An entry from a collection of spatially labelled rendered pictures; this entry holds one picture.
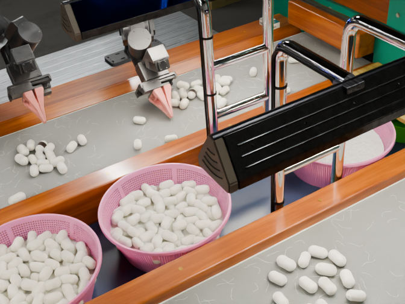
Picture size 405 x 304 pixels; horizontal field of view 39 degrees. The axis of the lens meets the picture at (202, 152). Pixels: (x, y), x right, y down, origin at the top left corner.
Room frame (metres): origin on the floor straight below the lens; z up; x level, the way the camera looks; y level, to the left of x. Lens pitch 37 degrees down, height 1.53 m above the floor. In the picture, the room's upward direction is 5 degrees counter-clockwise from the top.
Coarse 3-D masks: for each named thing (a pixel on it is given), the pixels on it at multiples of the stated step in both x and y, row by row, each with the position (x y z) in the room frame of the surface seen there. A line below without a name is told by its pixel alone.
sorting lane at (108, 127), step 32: (256, 64) 1.45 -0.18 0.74; (288, 64) 1.44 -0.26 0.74; (128, 96) 1.34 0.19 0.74; (224, 96) 1.29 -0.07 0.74; (32, 128) 1.22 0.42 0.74; (64, 128) 1.20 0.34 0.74; (96, 128) 1.19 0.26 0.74; (128, 128) 1.18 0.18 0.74; (160, 128) 1.17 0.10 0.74; (192, 128) 1.16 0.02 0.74; (0, 160) 1.09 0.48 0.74; (64, 160) 1.07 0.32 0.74; (96, 160) 1.06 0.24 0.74; (0, 192) 0.97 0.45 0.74; (32, 192) 0.96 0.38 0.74
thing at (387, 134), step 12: (384, 132) 1.07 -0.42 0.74; (384, 144) 1.04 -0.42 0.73; (384, 156) 0.98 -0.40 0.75; (300, 168) 0.99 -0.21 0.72; (312, 168) 0.96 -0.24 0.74; (324, 168) 0.95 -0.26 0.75; (348, 168) 0.94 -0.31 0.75; (360, 168) 0.94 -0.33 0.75; (312, 180) 0.98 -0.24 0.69; (324, 180) 0.96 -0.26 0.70
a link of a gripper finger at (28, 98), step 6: (48, 84) 1.22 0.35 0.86; (30, 90) 1.16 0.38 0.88; (48, 90) 1.21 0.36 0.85; (24, 96) 1.15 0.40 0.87; (30, 96) 1.15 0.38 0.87; (24, 102) 1.17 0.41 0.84; (30, 102) 1.14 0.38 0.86; (36, 102) 1.14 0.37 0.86; (30, 108) 1.17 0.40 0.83; (36, 108) 1.14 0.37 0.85; (36, 114) 1.15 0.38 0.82; (42, 120) 1.13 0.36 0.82
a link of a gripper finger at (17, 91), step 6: (24, 84) 1.16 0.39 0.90; (30, 84) 1.17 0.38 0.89; (12, 90) 1.15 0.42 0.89; (18, 90) 1.15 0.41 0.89; (24, 90) 1.15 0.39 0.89; (36, 90) 1.16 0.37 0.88; (42, 90) 1.16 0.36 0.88; (12, 96) 1.14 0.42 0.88; (18, 96) 1.15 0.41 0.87; (36, 96) 1.16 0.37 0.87; (42, 96) 1.16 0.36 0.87; (42, 102) 1.15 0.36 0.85; (42, 108) 1.14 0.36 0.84; (42, 114) 1.13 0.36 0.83
